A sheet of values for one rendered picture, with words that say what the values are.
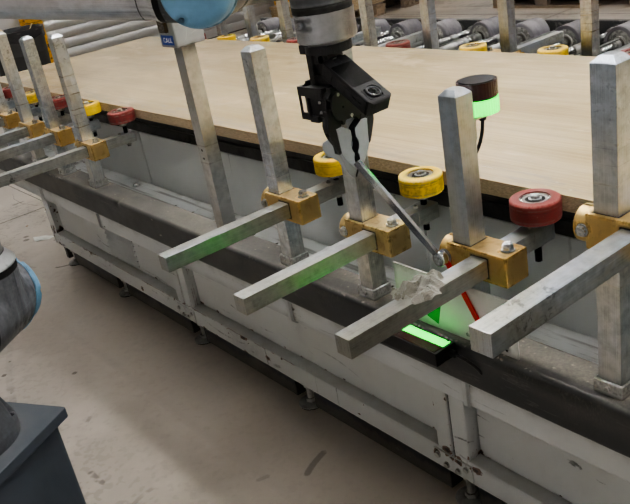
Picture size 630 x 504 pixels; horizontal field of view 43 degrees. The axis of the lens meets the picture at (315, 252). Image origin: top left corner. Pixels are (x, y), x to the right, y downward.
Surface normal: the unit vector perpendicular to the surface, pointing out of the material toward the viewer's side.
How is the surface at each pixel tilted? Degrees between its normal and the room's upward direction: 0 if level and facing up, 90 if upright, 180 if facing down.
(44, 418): 0
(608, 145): 90
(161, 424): 0
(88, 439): 0
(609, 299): 90
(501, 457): 90
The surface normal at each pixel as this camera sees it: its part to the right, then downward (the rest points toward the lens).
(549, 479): -0.77, 0.38
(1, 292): 0.78, 0.21
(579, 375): -0.17, -0.90
